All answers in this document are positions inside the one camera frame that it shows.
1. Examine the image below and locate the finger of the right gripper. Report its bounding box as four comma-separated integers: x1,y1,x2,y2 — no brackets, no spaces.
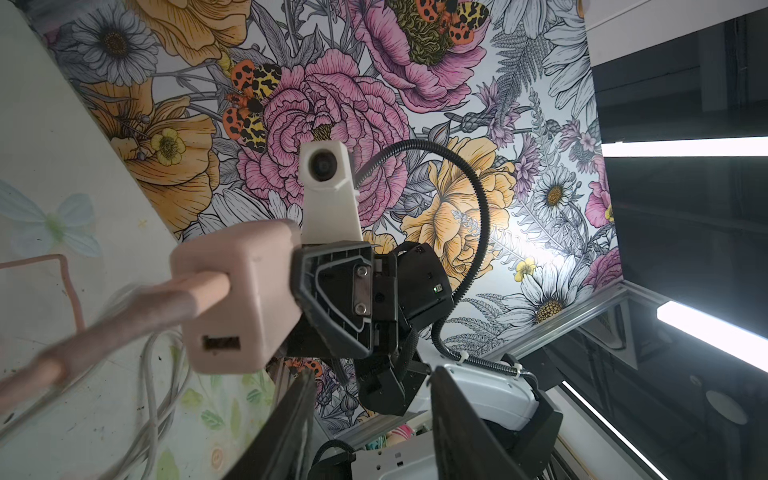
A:
289,241,373,359

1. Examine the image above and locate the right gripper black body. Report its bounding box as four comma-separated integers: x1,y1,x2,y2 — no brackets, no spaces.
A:
353,242,453,416

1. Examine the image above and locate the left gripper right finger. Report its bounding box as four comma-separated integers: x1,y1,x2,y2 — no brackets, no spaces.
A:
430,367,526,480

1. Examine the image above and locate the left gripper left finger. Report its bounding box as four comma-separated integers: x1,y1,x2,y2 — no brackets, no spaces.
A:
224,372,316,480

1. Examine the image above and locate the pink charger adapter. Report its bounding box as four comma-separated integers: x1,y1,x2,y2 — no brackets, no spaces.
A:
169,220,301,375

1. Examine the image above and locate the pink usb cable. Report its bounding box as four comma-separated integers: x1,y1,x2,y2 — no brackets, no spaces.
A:
0,254,232,415

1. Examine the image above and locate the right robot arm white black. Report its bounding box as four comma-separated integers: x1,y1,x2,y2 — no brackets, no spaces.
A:
286,139,563,479

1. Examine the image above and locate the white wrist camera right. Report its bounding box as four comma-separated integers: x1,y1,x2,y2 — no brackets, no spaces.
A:
298,141,363,245

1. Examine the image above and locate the white power strip cord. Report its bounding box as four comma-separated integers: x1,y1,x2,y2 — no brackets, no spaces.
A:
89,287,193,480

